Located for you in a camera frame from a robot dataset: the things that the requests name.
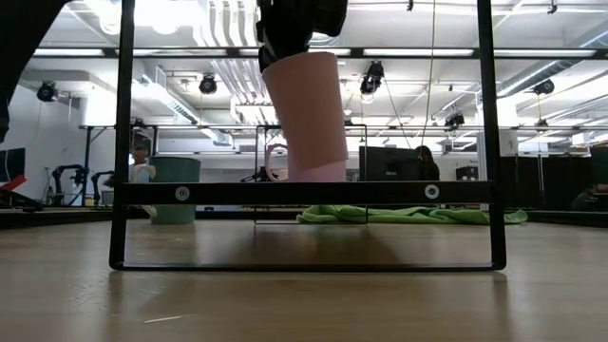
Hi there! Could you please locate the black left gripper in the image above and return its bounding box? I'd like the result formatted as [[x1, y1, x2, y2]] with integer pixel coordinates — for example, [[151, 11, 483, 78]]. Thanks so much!
[[256, 0, 350, 74]]

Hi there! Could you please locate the salmon pink ribbed cup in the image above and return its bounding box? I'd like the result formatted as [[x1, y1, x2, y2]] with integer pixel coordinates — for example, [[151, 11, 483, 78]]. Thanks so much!
[[261, 50, 350, 173]]

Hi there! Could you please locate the pale pink handled mug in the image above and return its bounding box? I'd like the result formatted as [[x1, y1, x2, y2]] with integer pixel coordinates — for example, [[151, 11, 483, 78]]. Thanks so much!
[[264, 142, 349, 183]]

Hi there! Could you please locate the teal cup white inside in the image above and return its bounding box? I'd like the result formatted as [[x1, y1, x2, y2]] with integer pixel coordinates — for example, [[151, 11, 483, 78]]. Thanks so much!
[[128, 156, 202, 226]]

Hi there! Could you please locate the black background monitor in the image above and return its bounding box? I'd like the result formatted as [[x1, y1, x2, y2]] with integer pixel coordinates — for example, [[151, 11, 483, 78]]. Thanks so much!
[[358, 145, 422, 182]]

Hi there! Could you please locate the green microfibre cloth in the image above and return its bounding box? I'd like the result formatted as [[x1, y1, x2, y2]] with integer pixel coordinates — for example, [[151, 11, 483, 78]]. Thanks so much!
[[296, 204, 529, 226]]

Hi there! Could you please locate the black curtain partition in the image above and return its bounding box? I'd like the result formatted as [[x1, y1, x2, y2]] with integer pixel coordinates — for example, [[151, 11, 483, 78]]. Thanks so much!
[[498, 154, 608, 211]]

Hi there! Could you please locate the black hanging camera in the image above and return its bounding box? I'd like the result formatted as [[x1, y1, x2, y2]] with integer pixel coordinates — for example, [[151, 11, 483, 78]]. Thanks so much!
[[532, 78, 557, 97], [359, 60, 387, 97], [444, 111, 466, 130], [198, 73, 219, 96], [36, 80, 59, 104]]

